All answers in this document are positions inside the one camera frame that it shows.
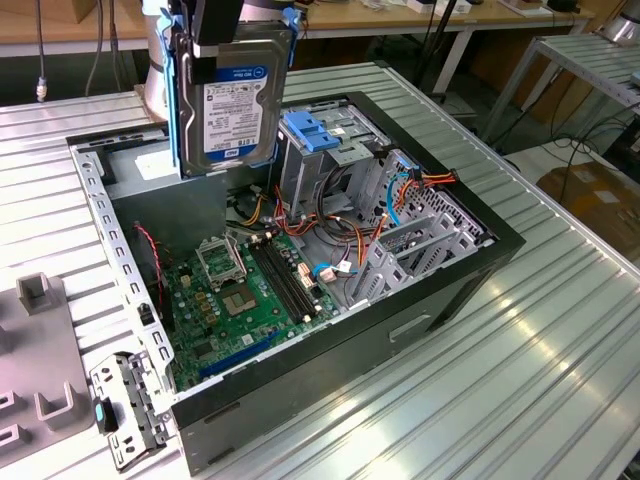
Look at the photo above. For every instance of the brown cardboard box on desk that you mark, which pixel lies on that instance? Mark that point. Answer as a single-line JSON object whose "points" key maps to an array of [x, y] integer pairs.
{"points": [[85, 9]]}

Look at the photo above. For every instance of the blue plastic drive latch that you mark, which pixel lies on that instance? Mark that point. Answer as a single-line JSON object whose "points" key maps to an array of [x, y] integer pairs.
{"points": [[312, 135]]}

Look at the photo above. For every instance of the black PC case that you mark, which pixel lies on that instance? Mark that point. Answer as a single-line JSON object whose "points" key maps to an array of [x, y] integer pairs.
{"points": [[300, 395]]}

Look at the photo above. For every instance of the grey metal drive cage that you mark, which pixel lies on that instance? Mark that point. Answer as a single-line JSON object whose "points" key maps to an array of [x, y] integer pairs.
{"points": [[305, 175]]}

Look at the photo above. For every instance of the wooden desk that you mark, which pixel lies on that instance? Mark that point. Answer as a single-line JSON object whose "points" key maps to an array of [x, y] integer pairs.
{"points": [[350, 22]]}

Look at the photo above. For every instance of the grey metal disk bay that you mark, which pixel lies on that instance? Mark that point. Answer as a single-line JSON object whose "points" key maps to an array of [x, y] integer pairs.
{"points": [[387, 272]]}

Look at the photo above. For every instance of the grey power supply unit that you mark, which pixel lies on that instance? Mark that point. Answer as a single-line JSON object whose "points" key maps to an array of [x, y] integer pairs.
{"points": [[170, 215]]}

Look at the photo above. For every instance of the large brown cardboard box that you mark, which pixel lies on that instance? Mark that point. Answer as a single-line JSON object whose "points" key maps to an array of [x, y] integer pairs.
{"points": [[595, 200]]}

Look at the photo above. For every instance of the blue expansion slot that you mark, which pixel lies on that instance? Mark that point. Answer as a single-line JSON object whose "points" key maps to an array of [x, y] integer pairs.
{"points": [[235, 358]]}

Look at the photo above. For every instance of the grey parts rack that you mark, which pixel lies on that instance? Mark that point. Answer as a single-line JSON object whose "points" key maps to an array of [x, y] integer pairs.
{"points": [[40, 345]]}

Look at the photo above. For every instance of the metal slat side table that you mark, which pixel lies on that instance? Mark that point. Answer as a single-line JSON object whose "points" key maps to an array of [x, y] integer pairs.
{"points": [[590, 62]]}

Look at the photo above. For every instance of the green motherboard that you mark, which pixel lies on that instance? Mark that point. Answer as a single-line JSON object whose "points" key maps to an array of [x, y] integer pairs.
{"points": [[230, 335]]}

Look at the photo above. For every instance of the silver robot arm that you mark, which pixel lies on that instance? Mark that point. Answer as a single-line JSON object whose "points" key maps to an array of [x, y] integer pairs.
{"points": [[156, 95]]}

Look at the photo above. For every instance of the CPU socket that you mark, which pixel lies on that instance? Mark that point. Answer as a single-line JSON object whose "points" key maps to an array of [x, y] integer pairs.
{"points": [[239, 301]]}

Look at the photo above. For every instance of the hard disk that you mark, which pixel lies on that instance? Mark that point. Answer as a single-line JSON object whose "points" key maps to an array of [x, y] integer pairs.
{"points": [[235, 130]]}

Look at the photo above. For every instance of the black RAM slot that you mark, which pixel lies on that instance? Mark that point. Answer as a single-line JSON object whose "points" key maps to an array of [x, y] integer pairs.
{"points": [[294, 280], [282, 280], [288, 280], [276, 280]]}

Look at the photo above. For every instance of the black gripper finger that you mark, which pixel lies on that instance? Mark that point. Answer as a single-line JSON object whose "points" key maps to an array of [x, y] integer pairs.
{"points": [[207, 25]]}

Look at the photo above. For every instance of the grey metal hinged bracket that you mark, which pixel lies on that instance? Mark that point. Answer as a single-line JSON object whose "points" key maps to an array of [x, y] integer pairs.
{"points": [[132, 400]]}

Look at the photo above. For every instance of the black blue latch tab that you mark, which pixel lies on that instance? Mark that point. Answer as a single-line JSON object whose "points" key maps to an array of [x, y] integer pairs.
{"points": [[102, 414]]}

